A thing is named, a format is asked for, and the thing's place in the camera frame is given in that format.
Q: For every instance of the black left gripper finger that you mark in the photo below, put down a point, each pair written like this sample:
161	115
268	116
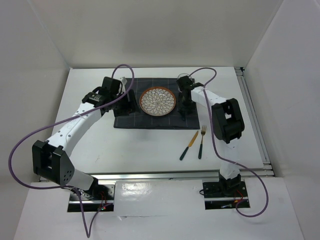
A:
122	111
132	103

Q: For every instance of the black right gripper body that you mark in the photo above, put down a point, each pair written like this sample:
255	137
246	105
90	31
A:
183	102

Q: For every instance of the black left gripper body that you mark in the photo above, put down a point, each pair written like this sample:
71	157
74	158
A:
124	102

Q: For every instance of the dark checked cloth placemat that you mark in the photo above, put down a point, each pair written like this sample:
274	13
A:
171	121

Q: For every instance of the floral patterned ceramic plate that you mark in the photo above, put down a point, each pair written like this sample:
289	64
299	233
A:
157	101

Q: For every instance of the gold fork green handle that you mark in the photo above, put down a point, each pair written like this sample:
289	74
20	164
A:
202	132

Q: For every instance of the clear drinking glass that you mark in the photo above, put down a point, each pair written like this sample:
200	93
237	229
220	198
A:
184	80

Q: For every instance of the gold knife green handle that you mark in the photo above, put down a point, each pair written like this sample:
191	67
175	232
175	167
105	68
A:
189	146

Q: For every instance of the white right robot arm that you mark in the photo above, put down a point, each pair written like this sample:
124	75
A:
228	125

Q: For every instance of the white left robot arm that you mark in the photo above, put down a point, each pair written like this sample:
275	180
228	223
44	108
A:
51	158

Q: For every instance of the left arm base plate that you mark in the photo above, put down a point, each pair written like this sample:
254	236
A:
103	202

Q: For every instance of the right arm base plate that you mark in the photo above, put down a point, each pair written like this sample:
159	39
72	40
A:
215	199

